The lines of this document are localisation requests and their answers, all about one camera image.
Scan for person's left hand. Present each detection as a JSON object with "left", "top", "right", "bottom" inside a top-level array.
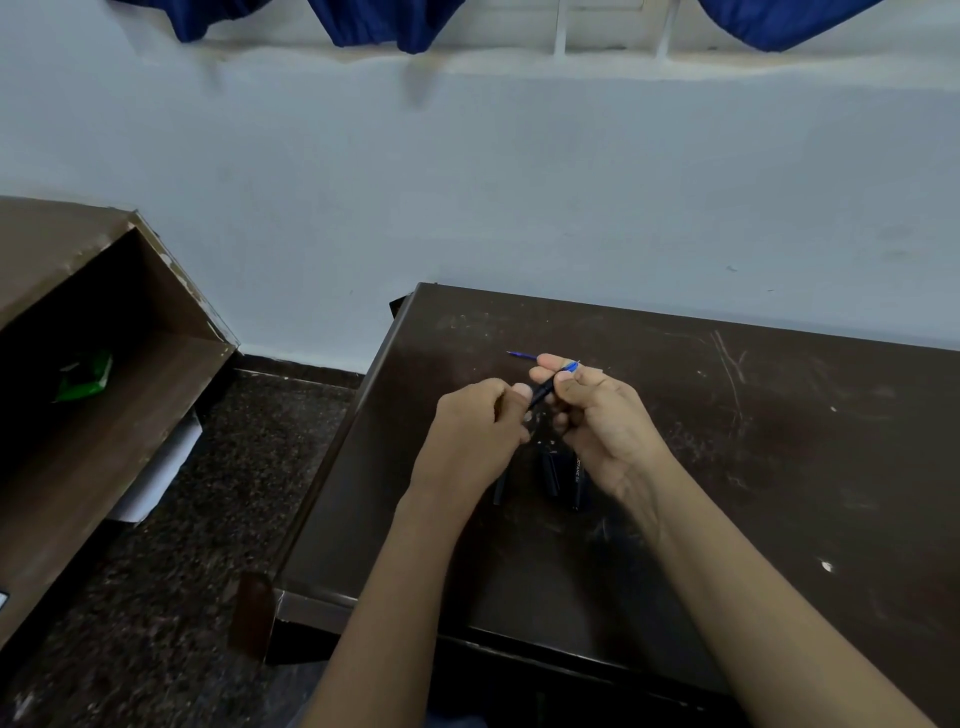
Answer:
[{"left": 407, "top": 378, "right": 535, "bottom": 513}]

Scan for person's right hand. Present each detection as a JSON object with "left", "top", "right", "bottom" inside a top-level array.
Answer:
[{"left": 528, "top": 354, "right": 678, "bottom": 520}]

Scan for black pen with blue end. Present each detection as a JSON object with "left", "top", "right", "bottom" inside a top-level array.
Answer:
[{"left": 526, "top": 360, "right": 582, "bottom": 413}]

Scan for person's right forearm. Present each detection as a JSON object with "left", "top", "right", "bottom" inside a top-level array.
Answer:
[{"left": 600, "top": 453, "right": 940, "bottom": 728}]

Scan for person's left forearm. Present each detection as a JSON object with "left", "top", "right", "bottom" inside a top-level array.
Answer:
[{"left": 298, "top": 483, "right": 485, "bottom": 728}]

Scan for white paper sheet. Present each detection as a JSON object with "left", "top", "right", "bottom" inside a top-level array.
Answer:
[{"left": 108, "top": 410, "right": 204, "bottom": 525}]

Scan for blue curtain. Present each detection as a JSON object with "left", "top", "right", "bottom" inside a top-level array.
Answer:
[
  {"left": 111, "top": 0, "right": 468, "bottom": 56},
  {"left": 697, "top": 0, "right": 888, "bottom": 54}
]

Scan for brown wooden shelf unit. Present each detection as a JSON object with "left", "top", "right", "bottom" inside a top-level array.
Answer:
[{"left": 0, "top": 195, "right": 240, "bottom": 648}]

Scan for green packet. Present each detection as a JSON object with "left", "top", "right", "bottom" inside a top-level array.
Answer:
[{"left": 51, "top": 350, "right": 114, "bottom": 405}]

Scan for white window frame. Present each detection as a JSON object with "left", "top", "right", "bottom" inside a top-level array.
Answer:
[{"left": 551, "top": 0, "right": 702, "bottom": 63}]

